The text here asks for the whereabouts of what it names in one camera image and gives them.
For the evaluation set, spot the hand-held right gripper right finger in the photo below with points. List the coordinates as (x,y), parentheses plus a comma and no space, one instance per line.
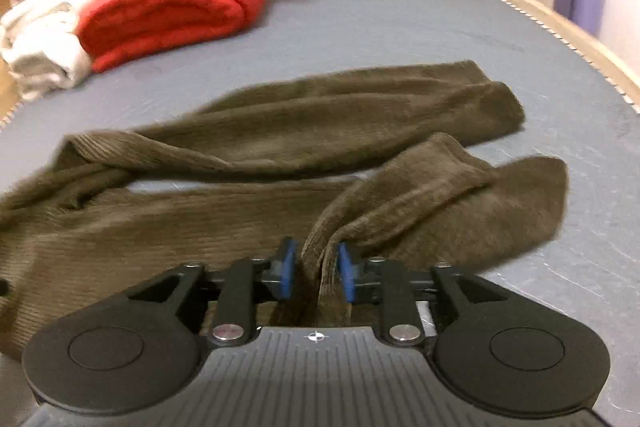
(346,276)

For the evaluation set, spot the white folded towels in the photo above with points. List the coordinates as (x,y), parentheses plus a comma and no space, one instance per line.
(40,42)

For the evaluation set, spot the red folded blanket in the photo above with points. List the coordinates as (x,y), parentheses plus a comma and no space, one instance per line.
(170,7)

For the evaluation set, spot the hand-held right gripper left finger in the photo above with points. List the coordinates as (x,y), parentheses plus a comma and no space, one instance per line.
(288,270)

